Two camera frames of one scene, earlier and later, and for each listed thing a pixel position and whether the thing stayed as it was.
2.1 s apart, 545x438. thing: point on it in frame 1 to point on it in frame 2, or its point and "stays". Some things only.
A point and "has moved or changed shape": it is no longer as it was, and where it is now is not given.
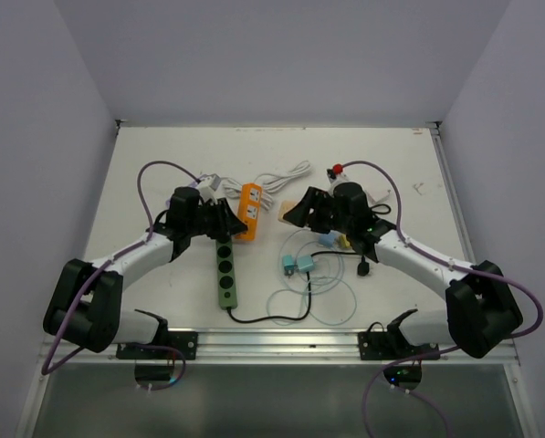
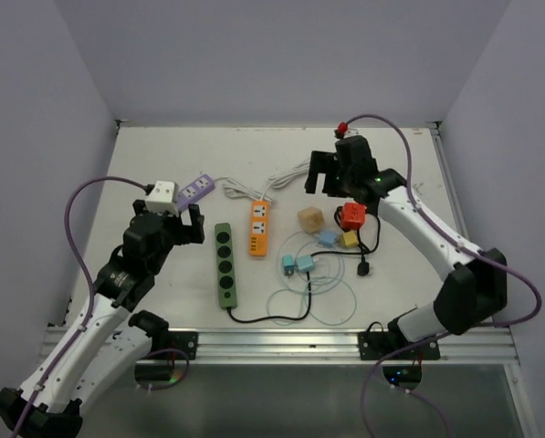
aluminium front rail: x=292 y=347 stays
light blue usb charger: x=327 y=239 stays
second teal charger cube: x=305 y=263 stays
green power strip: x=225 y=274 stays
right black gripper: x=314 y=198 to x=324 y=163
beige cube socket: x=285 y=206 has moved or changed shape
